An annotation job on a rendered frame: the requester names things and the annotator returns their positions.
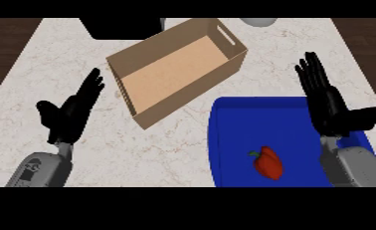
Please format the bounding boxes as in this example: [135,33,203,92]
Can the brown cardboard box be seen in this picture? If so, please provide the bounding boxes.
[106,18,249,131]

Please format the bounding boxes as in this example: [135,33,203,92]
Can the blue tray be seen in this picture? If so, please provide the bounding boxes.
[206,96,376,188]

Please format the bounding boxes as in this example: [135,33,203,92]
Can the pale grey round object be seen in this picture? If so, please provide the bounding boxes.
[237,18,278,28]

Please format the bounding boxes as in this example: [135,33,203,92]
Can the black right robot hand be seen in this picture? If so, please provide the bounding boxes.
[293,51,376,138]

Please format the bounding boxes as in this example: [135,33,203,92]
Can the black appliance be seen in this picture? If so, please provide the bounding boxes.
[78,18,168,41]

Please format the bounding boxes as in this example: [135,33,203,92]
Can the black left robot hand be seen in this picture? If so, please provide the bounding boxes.
[35,67,106,145]

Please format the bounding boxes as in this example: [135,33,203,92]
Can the red bell pepper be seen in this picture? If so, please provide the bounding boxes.
[246,145,284,181]

